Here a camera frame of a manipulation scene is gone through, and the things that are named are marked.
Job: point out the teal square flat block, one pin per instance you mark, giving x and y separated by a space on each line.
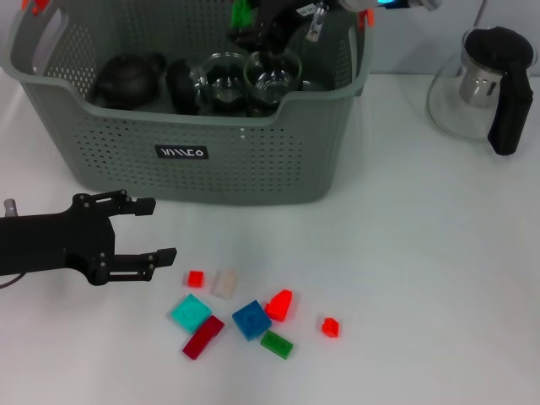
190 314

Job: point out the glass teacup black sleeve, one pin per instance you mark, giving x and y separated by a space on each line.
223 84
272 71
181 88
259 110

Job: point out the clear white plastic block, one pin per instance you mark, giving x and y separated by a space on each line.
223 283

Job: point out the grey-green perforated storage bin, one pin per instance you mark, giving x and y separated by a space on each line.
211 177

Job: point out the small red square block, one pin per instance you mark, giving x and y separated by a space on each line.
331 327
195 278

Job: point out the blue square block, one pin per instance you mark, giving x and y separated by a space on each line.
251 319

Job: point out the dark red rectangular block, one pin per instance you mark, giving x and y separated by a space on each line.
202 337

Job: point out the red sloped block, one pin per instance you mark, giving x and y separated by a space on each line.
278 306

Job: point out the black clay teapot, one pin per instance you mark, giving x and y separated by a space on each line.
126 82

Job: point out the thick green rectangular block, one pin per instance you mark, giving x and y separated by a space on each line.
241 12

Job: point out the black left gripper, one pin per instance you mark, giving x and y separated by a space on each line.
55 244

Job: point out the flat green rectangular block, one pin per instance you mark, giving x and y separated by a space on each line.
276 343

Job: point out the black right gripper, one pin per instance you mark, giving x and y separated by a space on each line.
282 12

